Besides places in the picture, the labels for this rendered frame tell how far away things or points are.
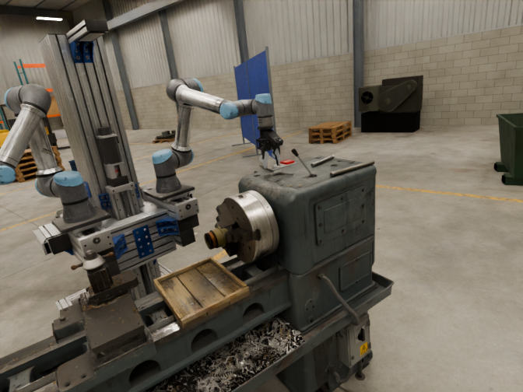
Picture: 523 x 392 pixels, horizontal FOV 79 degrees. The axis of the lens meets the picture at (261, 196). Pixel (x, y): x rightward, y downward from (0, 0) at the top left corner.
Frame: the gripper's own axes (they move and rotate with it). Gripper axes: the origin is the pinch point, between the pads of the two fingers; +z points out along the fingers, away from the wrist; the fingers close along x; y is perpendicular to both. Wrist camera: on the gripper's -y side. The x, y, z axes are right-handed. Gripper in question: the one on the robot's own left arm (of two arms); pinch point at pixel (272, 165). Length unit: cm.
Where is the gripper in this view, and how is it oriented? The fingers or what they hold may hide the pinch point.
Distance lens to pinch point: 163.6
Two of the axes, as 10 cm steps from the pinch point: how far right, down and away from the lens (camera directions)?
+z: 1.1, 9.4, 3.2
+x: -8.2, 2.7, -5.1
